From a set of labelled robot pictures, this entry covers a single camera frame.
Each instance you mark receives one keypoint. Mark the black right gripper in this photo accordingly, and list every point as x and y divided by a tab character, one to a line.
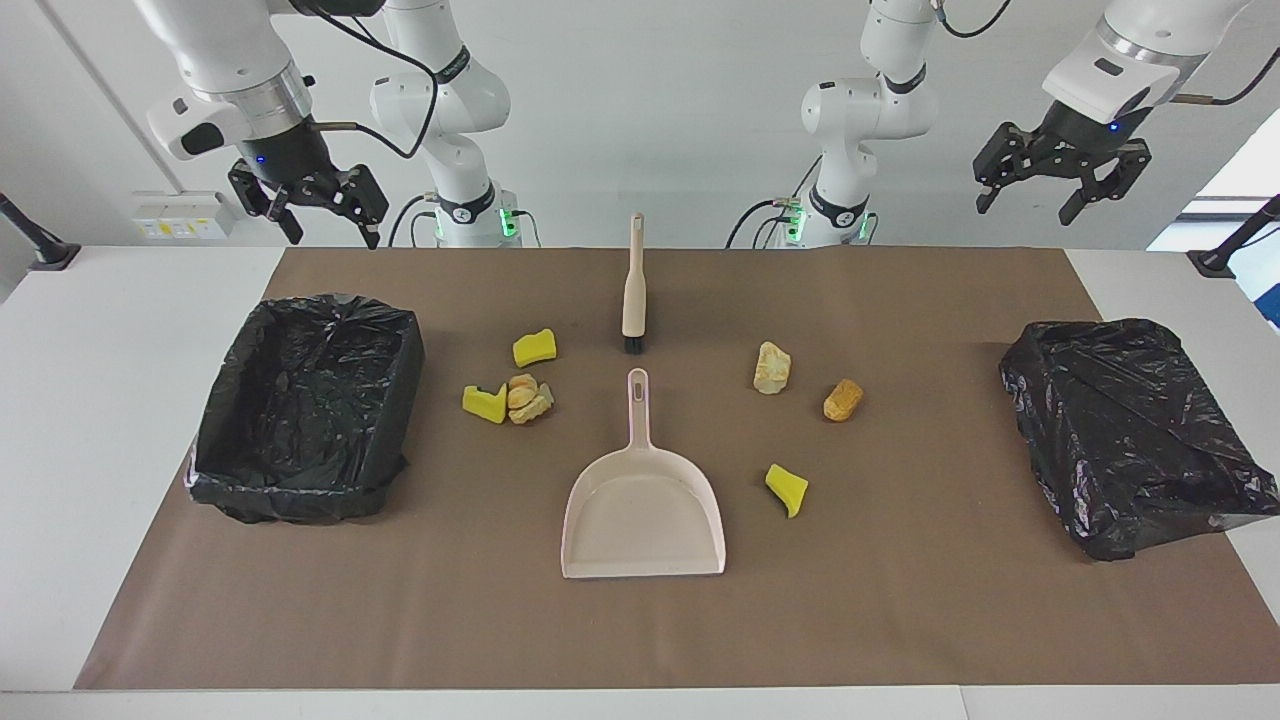
290	155

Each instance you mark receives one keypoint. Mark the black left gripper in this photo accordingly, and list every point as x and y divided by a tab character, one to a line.
1085	135

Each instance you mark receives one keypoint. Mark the plain yellow sponge piece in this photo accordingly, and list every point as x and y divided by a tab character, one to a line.
534	348

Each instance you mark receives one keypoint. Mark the yellow sponge piece green backing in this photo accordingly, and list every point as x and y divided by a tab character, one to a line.
484	404

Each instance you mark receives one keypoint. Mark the pale paper ball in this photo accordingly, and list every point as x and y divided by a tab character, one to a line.
538	408

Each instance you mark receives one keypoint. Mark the brown cork chunk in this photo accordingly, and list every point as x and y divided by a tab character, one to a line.
843	400

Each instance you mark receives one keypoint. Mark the beige hand brush black bristles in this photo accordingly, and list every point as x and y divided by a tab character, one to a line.
634	290

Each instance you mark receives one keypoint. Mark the pale ridged foam chunk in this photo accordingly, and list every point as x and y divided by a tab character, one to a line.
771	368

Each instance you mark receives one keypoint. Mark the yellow sponge wedge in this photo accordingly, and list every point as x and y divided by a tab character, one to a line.
787	488

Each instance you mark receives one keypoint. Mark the beige plastic dustpan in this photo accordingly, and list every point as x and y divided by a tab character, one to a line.
645	510

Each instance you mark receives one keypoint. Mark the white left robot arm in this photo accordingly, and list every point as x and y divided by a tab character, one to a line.
880	100

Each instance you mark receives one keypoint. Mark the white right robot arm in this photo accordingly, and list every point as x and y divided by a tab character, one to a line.
455	100

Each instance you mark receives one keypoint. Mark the open bin with black bag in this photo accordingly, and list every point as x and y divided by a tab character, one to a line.
310	400

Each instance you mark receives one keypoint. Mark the bin covered by black bag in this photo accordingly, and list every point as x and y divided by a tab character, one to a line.
1120	430

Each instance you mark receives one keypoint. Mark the brown table mat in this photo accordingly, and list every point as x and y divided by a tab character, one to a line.
640	620

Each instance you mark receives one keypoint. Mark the white wall socket box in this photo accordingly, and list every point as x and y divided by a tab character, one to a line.
180	215

